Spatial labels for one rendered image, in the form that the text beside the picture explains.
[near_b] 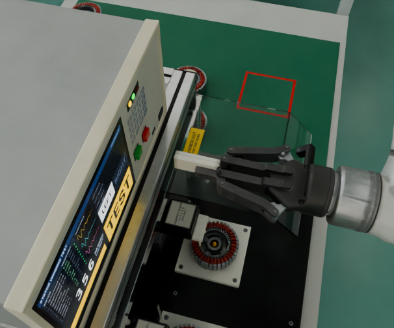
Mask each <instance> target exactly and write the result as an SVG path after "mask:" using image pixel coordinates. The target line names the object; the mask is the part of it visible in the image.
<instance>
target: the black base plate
mask: <svg viewBox="0 0 394 328"><path fill-rule="evenodd" d="M171 198H172V199H176V200H181V201H185V202H187V201H188V200H191V203H193V204H198V205H199V209H200V213H199V214H202V215H206V216H209V217H210V218H213V219H218V220H222V221H227V222H231V223H235V224H238V225H244V226H249V227H251V231H250V237H249V240H248V246H247V250H246V255H245V259H244V265H243V271H242V274H241V280H240V284H239V288H235V287H232V286H228V285H225V284H220V283H217V282H212V281H209V280H204V279H199V278H196V277H191V276H189V275H184V274H181V273H176V272H175V268H176V264H177V260H178V257H179V253H180V250H181V246H182V243H183V240H184V238H180V237H177V236H171V235H168V234H167V235H166V237H165V240H164V243H163V247H162V249H161V252H158V251H153V250H150V253H149V256H148V259H147V262H146V265H145V268H144V271H143V274H142V277H141V280H140V283H139V286H138V289H137V292H136V295H135V298H134V301H133V304H132V307H131V310H130V313H129V315H132V316H136V317H137V316H139V317H141V318H146V319H149V320H153V321H158V320H157V317H158V314H157V310H156V308H155V306H156V304H158V305H159V306H160V309H161V314H162V311H166V312H171V313H173V314H178V315H181V316H185V317H188V318H192V319H195V320H200V321H204V322H207V323H212V324H215V325H219V326H222V327H227V328H300V322H301V316H302V306H303V300H304V290H305V285H306V274H307V268H308V258H309V248H310V243H311V232H312V226H313V216H312V215H307V214H304V213H301V215H300V224H299V229H298V236H297V237H295V236H294V235H292V233H290V232H289V231H288V230H286V229H285V228H284V227H283V226H282V225H280V224H279V223H277V222H275V223H270V222H269V221H268V220H267V219H266V218H265V217H263V216H262V215H261V214H257V213H252V212H247V211H243V210H238V209H235V208H229V207H226V206H221V205H218V204H212V203H209V202H204V201H201V200H195V199H192V198H187V197H181V196H178V195H173V194H169V196H168V200H167V201H170V199H171Z"/></svg>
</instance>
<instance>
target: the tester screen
mask: <svg viewBox="0 0 394 328"><path fill-rule="evenodd" d="M124 151H125V154H126V157H127V152H126V149H125V144H124V140H123V137H122V131H121V128H120V125H119V126H118V129H117V131H116V133H115V135H114V138H113V140H112V142H111V145H110V147H109V149H108V151H107V153H106V155H105V158H104V160H103V162H102V164H101V167H100V168H99V171H98V173H97V175H96V178H95V180H94V182H93V184H92V187H91V188H90V191H89V193H88V195H87V197H86V200H85V202H84V204H83V207H82V208H81V211H80V212H79V215H78V217H77V219H76V222H75V224H74V226H73V228H72V231H71V232H70V235H69V237H68V239H67V241H66V244H65V246H64V248H63V250H62V252H61V254H60V257H59V259H58V261H57V264H56V266H55V268H54V270H53V272H52V274H51V276H50V279H49V281H48V283H47V286H46V288H45V290H44V292H43V294H42V296H41V298H40V301H39V303H38V307H39V308H40V309H41V310H42V311H44V312H45V313H46V314H47V315H48V316H49V317H50V318H51V319H52V320H54V321H55V322H56V323H57V324H58V325H60V326H61V327H62V328H71V326H72V323H73V321H74V319H75V316H76V314H77V311H78V309H79V306H80V304H81V301H82V299H83V296H84V294H85V291H86V288H87V286H88V283H89V281H90V278H91V276H92V274H93V272H94V269H95V266H96V264H97V262H98V259H99V256H100V254H101V251H102V249H103V246H104V244H105V245H106V250H105V253H104V255H103V258H102V261H101V263H100V265H99V268H98V271H97V273H96V276H95V278H94V281H93V283H92V286H91V289H90V291H89V293H88V296H87V299H86V301H85V304H84V306H83V309H82V311H81V314H80V316H79V319H78V321H77V324H76V326H75V328H77V326H78V325H79V322H80V319H81V316H82V315H83V312H84V309H85V307H86V304H87V301H88V298H89V297H90V294H91V291H92V289H93V286H94V283H95V281H96V279H97V276H98V273H99V271H100V269H101V265H102V263H103V261H104V258H105V255H106V254H107V251H108V248H109V245H110V243H111V240H112V238H111V240H110V242H109V239H108V237H107V235H106V233H105V230H104V228H103V227H104V226H105V223H106V221H107V218H108V216H109V214H110V211H111V208H112V205H113V204H114V201H115V199H116V196H117V194H118V192H119V189H120V186H121V184H122V182H123V180H124V177H125V174H126V172H127V170H128V167H129V168H130V166H129V161H128V158H127V165H126V167H125V170H124V173H123V174H122V177H121V179H120V182H119V184H118V187H117V189H116V191H115V194H114V196H113V198H112V201H111V204H110V206H109V209H108V210H107V213H106V216H105V218H104V220H103V223H102V222H101V219H100V218H99V215H98V212H99V209H100V208H101V205H102V203H103V200H104V198H105V195H106V194H107V191H108V189H109V186H110V184H111V182H112V179H113V177H114V174H115V172H116V170H117V168H118V165H119V163H120V160H121V158H122V156H123V154H124ZM130 171H131V169H130ZM133 184H134V182H133ZM132 187H133V185H132ZM132 187H131V190H132ZM131 190H130V192H131ZM130 192H129V194H130ZM129 194H128V197H129ZM128 197H127V200H128ZM127 200H126V202H127ZM126 202H125V204H126ZM124 207H125V205H124ZM123 210H124V208H123ZM123 210H122V212H123ZM122 212H121V215H122ZM121 215H120V218H121ZM120 218H119V220H120ZM119 220H118V222H119ZM118 222H117V225H118ZM117 225H116V227H117ZM115 230H116V228H115ZM115 230H114V233H115ZM114 233H113V235H112V237H113V236H114ZM92 256H93V257H94V259H95V261H96V262H95V264H94V267H93V269H92V272H91V274H90V277H89V279H88V282H87V284H86V287H85V290H84V292H83V294H82V296H81V299H80V302H79V304H78V303H77V302H76V301H75V299H74V298H75V295H76V293H77V291H78V288H79V285H80V283H81V281H82V279H83V276H84V274H85V271H86V269H87V266H88V263H89V261H90V259H91V257H92Z"/></svg>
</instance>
